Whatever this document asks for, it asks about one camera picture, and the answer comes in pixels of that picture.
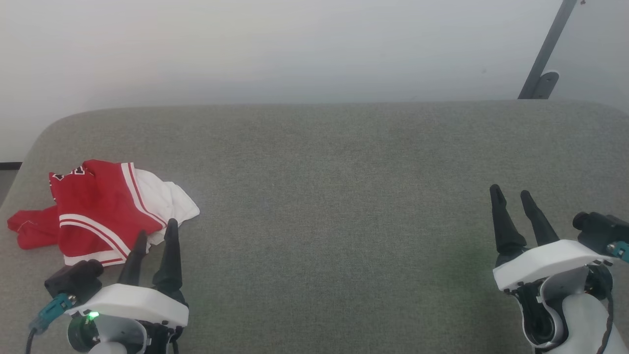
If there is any grey fabric sofa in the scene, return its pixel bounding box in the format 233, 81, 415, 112
0, 100, 629, 354

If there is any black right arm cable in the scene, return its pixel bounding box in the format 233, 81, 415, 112
594, 290, 616, 354

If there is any grey metal pole with bracket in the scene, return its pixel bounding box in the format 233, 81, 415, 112
517, 0, 578, 100

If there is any teal-plug right camera cable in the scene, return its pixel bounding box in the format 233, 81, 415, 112
607, 241, 629, 262

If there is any teal-plug left camera cable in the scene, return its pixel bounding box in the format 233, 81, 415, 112
26, 294, 78, 354

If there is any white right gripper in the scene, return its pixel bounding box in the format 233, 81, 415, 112
489, 184, 617, 350

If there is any teal-plug camera cable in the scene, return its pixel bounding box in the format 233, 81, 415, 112
26, 294, 78, 354
607, 241, 629, 262

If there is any red white short-sleeved shirt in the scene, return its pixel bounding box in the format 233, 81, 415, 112
7, 159, 200, 267

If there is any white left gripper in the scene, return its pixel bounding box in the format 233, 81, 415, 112
66, 219, 190, 354

